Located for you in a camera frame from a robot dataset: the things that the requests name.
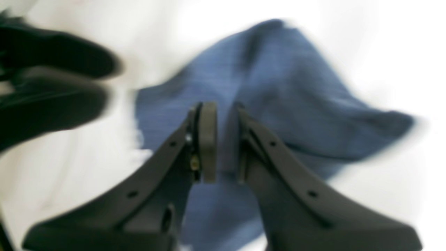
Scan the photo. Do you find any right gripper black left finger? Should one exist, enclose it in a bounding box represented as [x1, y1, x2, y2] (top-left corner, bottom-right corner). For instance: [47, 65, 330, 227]
[22, 102, 218, 251]

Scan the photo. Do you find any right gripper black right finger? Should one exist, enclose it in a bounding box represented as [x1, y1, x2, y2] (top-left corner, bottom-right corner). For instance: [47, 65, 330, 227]
[237, 106, 423, 251]

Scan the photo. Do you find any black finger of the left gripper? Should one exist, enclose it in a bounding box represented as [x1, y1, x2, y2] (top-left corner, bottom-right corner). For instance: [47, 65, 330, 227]
[1, 26, 121, 78]
[0, 68, 108, 152]

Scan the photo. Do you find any dark blue printed T-shirt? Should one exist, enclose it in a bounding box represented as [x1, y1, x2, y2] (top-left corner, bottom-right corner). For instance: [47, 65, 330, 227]
[135, 20, 415, 251]

